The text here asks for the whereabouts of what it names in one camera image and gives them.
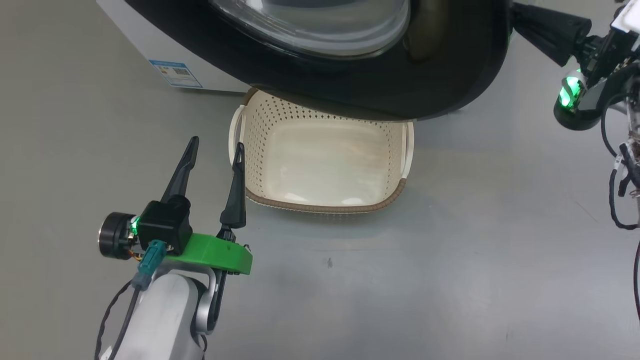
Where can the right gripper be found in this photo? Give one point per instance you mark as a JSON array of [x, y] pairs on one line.
[[607, 55]]

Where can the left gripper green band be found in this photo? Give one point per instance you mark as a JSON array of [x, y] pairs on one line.
[[215, 252]]

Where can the white washing machine body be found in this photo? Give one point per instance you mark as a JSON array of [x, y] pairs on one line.
[[140, 45]]

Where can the cream perforated laundry basket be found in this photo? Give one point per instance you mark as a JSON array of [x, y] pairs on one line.
[[325, 165]]

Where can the black washing machine door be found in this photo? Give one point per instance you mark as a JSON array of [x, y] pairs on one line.
[[450, 75]]

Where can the blue energy label sticker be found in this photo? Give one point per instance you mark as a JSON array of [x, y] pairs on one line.
[[176, 75]]

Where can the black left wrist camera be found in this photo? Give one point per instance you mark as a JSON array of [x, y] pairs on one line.
[[165, 225]]

